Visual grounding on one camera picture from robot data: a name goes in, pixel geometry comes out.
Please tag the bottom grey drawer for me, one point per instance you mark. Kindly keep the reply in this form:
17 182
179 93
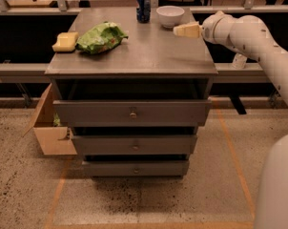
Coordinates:
176 168

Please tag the blue soda can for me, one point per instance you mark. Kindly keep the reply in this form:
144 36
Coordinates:
143 11

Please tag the cardboard box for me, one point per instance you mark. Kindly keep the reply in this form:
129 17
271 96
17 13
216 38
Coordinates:
53 140

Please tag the clear sanitizer bottle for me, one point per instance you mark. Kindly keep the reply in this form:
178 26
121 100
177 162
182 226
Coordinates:
239 61

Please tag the grey metal railing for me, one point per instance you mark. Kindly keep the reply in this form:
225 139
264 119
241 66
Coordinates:
34 72

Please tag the middle grey drawer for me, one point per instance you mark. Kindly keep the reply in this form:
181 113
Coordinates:
134 144

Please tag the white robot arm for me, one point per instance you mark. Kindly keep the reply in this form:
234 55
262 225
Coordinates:
249 36

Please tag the grey drawer cabinet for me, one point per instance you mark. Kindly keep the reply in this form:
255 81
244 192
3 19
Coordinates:
151 64

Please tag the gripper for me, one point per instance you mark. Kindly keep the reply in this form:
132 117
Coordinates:
210 28

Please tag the top grey drawer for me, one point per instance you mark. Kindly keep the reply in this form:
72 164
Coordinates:
146 113

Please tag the white bowl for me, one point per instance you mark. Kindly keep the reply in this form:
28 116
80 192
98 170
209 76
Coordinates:
170 16

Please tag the yellow sponge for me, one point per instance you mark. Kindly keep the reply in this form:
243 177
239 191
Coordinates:
65 42

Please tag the grey drawer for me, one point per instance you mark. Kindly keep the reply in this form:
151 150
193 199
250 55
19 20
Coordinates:
176 168
146 113
134 144

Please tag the green rice chip bag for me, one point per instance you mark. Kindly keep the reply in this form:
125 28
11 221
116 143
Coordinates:
101 38

